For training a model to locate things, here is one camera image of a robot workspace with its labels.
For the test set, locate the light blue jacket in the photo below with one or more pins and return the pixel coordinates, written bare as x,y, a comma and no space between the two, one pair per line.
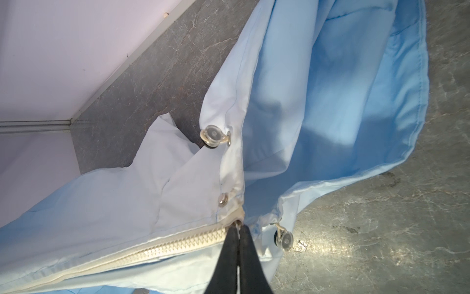
313,97

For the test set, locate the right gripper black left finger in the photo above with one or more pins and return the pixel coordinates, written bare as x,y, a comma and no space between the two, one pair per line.
224,279

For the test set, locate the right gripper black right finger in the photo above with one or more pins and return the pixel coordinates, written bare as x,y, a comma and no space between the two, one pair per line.
251,275

